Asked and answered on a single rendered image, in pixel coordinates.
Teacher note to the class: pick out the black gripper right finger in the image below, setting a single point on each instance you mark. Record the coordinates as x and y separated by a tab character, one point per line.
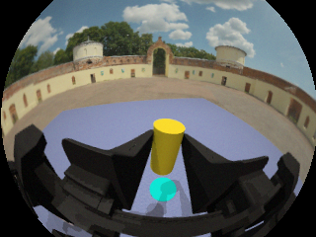
209	175

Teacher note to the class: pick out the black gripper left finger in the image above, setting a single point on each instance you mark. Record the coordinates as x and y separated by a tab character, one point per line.
123	165

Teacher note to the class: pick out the yellow cylinder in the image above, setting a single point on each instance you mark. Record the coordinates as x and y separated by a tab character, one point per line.
167	137

